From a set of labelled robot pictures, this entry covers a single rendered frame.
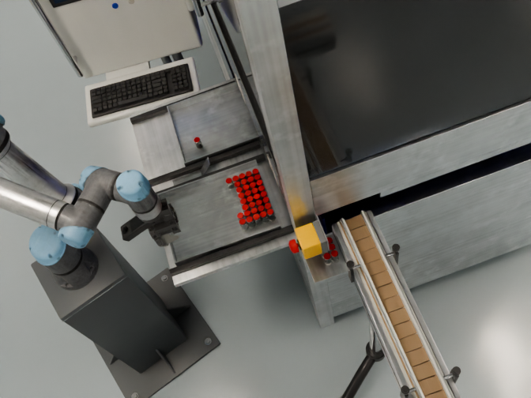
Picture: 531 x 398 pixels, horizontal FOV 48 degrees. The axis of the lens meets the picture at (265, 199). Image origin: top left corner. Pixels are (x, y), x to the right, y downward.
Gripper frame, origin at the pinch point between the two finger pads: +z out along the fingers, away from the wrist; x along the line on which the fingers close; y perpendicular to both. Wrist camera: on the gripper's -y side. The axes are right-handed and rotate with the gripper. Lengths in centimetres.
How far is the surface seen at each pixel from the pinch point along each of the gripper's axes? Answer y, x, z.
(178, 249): 2.2, 0.4, 8.2
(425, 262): 84, -12, 63
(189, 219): 8.2, 9.6, 8.3
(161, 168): 4.0, 32.3, 8.5
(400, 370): 50, -58, 3
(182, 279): 1.2, -9.6, 8.5
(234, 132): 31.4, 36.1, 8.3
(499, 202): 108, -12, 32
